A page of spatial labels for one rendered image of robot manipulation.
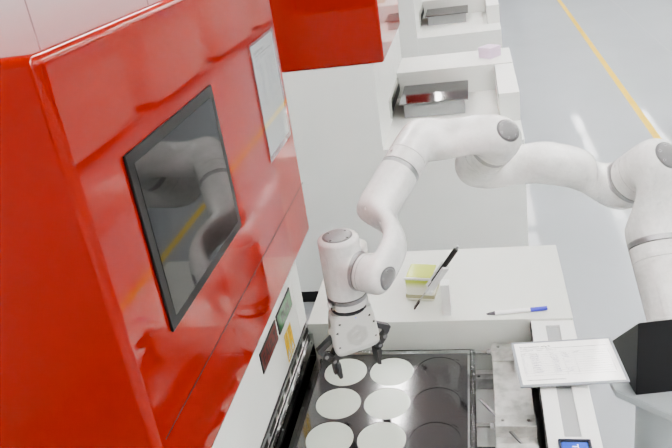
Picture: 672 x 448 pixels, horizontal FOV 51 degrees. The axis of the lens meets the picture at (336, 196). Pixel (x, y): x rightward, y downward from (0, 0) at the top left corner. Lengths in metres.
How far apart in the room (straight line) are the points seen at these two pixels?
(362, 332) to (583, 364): 0.46
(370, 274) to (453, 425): 0.37
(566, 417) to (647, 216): 0.53
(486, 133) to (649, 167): 0.39
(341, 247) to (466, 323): 0.45
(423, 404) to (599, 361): 0.37
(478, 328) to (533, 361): 0.20
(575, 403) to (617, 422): 1.43
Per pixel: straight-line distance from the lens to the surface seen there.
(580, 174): 1.71
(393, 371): 1.67
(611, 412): 2.94
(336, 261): 1.38
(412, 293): 1.77
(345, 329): 1.47
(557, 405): 1.47
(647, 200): 1.74
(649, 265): 1.72
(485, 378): 1.71
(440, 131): 1.58
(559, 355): 1.58
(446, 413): 1.55
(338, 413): 1.58
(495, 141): 1.55
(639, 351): 1.66
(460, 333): 1.72
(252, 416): 1.38
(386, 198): 1.47
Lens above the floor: 1.92
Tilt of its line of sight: 23 degrees down
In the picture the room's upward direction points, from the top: 9 degrees counter-clockwise
